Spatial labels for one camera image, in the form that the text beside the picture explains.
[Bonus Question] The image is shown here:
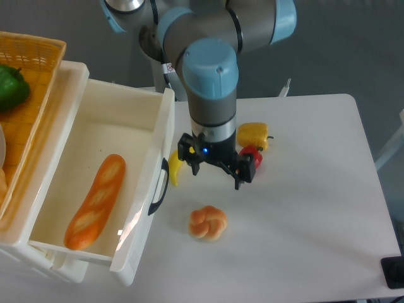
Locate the black drawer handle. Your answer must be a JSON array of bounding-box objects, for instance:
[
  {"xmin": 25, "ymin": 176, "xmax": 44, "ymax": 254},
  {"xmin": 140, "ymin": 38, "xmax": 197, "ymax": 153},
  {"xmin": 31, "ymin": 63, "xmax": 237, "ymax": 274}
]
[{"xmin": 148, "ymin": 158, "xmax": 170, "ymax": 216}]

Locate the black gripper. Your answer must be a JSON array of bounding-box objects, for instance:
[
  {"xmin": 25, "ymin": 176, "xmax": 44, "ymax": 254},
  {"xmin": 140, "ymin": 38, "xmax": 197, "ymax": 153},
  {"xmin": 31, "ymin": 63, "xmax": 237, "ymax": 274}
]
[{"xmin": 177, "ymin": 132, "xmax": 256, "ymax": 190}]

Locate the yellow bell pepper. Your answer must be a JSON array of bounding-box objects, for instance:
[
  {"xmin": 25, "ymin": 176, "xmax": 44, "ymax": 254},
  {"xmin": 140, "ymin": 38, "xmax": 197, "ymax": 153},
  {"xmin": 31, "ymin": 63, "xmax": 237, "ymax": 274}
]
[{"xmin": 236, "ymin": 122, "xmax": 270, "ymax": 151}]

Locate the red bell pepper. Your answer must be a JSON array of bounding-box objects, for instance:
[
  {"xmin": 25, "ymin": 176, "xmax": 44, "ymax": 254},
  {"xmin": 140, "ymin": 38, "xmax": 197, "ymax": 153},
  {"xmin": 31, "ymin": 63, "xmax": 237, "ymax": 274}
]
[{"xmin": 239, "ymin": 145, "xmax": 263, "ymax": 169}]

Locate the white bracket behind table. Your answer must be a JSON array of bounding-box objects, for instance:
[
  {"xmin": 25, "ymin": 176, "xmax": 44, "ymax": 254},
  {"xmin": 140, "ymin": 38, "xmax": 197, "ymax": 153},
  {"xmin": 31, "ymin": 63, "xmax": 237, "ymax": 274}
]
[{"xmin": 278, "ymin": 78, "xmax": 292, "ymax": 97}]

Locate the yellow wicker basket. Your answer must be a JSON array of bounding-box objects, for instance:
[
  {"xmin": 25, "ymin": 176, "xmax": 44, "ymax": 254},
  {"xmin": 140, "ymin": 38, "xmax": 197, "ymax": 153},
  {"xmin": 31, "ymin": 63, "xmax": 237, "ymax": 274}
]
[{"xmin": 1, "ymin": 32, "xmax": 66, "ymax": 215}]

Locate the white drawer cabinet frame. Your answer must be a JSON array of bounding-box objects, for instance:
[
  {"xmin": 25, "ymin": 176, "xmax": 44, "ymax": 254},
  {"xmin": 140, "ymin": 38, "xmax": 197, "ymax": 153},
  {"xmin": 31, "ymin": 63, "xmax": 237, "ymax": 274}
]
[{"xmin": 1, "ymin": 61, "xmax": 89, "ymax": 282}]

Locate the knotted bread roll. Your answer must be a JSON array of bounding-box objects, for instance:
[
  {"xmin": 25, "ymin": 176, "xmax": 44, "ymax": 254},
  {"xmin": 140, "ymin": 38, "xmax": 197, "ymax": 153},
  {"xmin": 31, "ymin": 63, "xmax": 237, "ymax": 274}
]
[{"xmin": 187, "ymin": 205, "xmax": 228, "ymax": 242}]

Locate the orange baguette loaf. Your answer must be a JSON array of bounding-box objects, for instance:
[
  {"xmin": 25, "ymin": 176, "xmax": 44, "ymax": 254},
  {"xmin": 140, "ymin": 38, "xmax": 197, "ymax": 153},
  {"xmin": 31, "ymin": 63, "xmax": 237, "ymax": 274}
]
[{"xmin": 64, "ymin": 154, "xmax": 126, "ymax": 251}]

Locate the white top drawer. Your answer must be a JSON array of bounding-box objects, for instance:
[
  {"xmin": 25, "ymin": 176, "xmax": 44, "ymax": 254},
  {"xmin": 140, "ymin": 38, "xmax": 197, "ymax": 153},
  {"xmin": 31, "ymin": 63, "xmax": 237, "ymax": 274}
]
[{"xmin": 28, "ymin": 80, "xmax": 175, "ymax": 286}]

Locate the black device at table edge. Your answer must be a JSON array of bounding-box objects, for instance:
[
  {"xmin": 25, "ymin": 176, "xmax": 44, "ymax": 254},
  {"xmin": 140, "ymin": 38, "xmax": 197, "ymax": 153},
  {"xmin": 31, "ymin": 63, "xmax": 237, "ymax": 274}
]
[{"xmin": 381, "ymin": 256, "xmax": 403, "ymax": 289}]

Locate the white plate in basket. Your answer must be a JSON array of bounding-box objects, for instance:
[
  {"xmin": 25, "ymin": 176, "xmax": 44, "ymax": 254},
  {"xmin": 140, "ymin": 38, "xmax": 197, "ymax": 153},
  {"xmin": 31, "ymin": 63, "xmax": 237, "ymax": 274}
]
[{"xmin": 0, "ymin": 126, "xmax": 6, "ymax": 167}]

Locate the green bell pepper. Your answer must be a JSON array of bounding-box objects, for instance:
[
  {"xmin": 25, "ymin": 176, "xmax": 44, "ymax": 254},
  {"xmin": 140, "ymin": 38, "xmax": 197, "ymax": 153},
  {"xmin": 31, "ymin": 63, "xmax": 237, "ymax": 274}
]
[{"xmin": 1, "ymin": 64, "xmax": 30, "ymax": 112}]

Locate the yellow banana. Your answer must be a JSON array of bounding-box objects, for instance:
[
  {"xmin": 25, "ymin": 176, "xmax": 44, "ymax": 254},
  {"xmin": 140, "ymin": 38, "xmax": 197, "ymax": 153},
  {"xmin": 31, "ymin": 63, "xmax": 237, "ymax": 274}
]
[{"xmin": 168, "ymin": 149, "xmax": 188, "ymax": 186}]

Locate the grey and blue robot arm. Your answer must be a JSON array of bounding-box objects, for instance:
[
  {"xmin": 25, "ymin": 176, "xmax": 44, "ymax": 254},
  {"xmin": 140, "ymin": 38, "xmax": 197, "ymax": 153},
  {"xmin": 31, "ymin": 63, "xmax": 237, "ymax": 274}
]
[{"xmin": 100, "ymin": 1, "xmax": 297, "ymax": 186}]

